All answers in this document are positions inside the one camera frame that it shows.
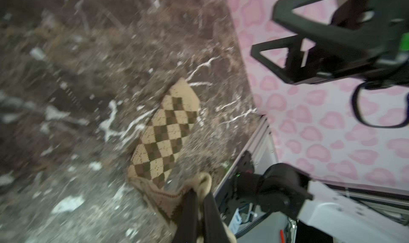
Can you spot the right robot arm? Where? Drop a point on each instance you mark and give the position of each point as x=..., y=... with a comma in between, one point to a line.
x=284, y=188

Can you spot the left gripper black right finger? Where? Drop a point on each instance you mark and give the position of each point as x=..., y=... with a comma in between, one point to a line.
x=214, y=230

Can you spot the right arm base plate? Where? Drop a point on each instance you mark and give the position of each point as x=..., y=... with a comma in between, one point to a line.
x=236, y=195

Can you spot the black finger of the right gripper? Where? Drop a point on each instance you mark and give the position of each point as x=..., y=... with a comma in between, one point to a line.
x=293, y=59

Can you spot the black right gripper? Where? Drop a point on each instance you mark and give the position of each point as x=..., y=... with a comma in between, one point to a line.
x=372, y=32

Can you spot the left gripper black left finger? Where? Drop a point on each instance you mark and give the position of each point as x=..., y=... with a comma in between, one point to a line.
x=187, y=226

